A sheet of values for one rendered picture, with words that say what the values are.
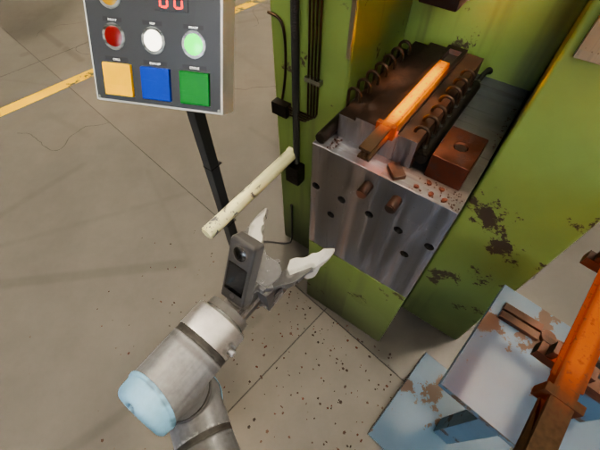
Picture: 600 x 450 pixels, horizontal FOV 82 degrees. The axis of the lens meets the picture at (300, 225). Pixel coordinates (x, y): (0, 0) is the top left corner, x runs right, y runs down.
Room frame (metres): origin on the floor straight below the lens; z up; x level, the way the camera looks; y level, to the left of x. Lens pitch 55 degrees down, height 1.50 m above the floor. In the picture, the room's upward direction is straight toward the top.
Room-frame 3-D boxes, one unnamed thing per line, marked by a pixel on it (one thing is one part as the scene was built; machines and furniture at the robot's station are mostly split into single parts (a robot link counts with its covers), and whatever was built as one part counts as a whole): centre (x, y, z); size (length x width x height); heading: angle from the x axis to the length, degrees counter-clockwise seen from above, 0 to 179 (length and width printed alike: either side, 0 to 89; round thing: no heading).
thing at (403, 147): (0.80, -0.30, 0.96); 0.42 x 0.20 x 0.09; 144
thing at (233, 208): (0.77, 0.16, 0.62); 0.44 x 0.05 x 0.05; 144
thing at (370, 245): (0.78, -0.35, 0.69); 0.56 x 0.38 x 0.45; 144
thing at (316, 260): (0.28, -0.02, 0.98); 0.09 x 0.03 x 0.06; 108
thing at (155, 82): (0.77, 0.35, 1.01); 0.07 x 0.05 x 0.07; 79
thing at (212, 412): (0.09, 0.18, 0.86); 0.12 x 0.09 x 0.12; 28
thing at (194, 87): (0.75, 0.25, 1.01); 0.07 x 0.05 x 0.07; 79
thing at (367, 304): (0.78, -0.35, 0.23); 0.56 x 0.38 x 0.47; 144
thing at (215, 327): (0.17, 0.13, 0.98); 0.10 x 0.05 x 0.09; 54
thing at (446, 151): (0.58, -0.35, 0.95); 0.12 x 0.09 x 0.07; 144
